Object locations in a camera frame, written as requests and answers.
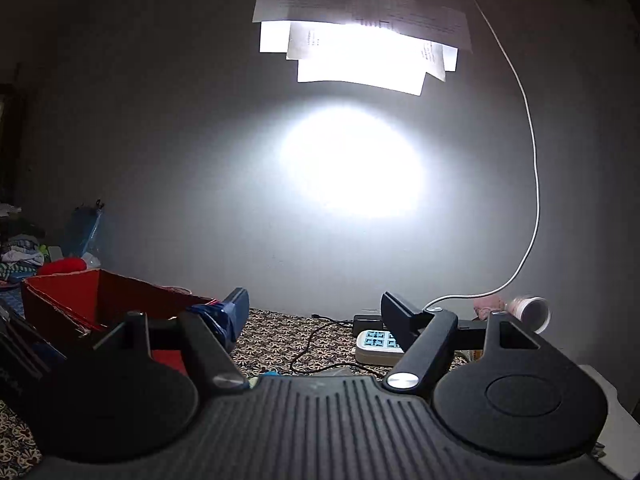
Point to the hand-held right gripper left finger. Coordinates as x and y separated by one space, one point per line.
237 317

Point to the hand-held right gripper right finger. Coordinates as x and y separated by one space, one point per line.
400 317

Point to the red cardboard box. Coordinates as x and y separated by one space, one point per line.
125 300

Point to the black power adapter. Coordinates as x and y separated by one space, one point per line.
365 321

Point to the white power strip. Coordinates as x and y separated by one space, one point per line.
375 347

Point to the pile of clothes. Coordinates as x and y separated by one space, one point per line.
20 257

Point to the red cushion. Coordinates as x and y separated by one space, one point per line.
65 266

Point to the white cup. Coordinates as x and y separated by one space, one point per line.
535 312

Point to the blue plastic package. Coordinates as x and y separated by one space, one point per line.
85 235

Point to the white cloth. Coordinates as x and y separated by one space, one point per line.
620 410

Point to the paper-covered wall lamp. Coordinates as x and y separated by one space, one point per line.
310 5

